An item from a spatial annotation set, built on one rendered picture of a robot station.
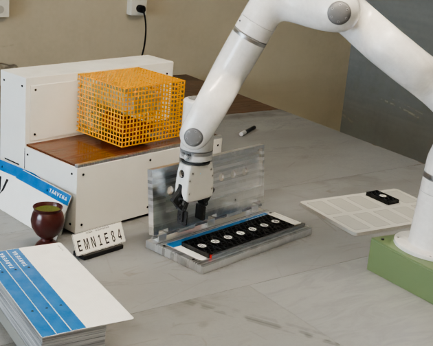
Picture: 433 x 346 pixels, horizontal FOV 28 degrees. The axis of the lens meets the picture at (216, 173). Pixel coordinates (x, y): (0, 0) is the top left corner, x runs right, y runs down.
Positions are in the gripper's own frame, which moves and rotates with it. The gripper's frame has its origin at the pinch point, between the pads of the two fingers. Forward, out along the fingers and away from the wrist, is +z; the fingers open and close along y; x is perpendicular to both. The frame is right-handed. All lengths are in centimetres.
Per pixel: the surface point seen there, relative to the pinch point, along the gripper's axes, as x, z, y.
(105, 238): 10.2, 4.9, -20.3
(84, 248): 9.8, 5.8, -27.4
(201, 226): 3.8, 6.3, 8.5
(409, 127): 86, 33, 261
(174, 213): 3.5, -0.1, -2.9
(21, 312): -18, 0, -65
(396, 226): -28, 7, 58
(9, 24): 178, -19, 64
